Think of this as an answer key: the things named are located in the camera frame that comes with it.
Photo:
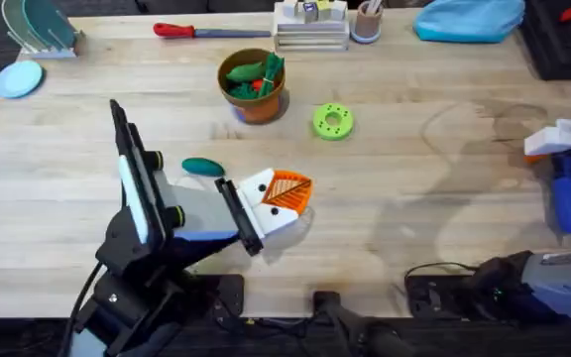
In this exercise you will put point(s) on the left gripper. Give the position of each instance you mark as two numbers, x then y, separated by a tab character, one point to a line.
201	213

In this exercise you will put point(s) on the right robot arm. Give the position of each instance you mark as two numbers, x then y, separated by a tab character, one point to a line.
553	287

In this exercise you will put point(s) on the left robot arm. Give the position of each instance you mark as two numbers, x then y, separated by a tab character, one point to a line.
132	292

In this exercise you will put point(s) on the teal toy vegetable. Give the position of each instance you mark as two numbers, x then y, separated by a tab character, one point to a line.
203	167

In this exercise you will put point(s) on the black box with tools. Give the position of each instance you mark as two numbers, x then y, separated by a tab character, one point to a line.
558	49

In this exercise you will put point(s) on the green disc with holes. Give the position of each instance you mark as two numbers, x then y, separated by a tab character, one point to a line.
332	130

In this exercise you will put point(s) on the brown tub with toys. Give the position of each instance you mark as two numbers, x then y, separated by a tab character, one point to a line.
253	89

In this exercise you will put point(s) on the black stand foot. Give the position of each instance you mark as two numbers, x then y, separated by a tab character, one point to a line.
345	317

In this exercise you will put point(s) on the light blue soft bag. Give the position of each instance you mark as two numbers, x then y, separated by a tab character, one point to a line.
469	22

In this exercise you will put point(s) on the brown cup with blue base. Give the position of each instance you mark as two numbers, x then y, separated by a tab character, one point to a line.
366	25

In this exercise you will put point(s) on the pale plate rack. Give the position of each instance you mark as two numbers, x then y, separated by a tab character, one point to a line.
55	50

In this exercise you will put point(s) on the light blue round plate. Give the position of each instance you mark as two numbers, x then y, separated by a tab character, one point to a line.
18	79

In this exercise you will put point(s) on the teal glass plate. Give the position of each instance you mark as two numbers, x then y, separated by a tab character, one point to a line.
50	20

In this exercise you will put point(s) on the clear glass plate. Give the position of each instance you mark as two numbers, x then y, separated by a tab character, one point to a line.
12	25

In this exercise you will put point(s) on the black rail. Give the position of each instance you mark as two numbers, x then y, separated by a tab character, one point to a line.
275	339

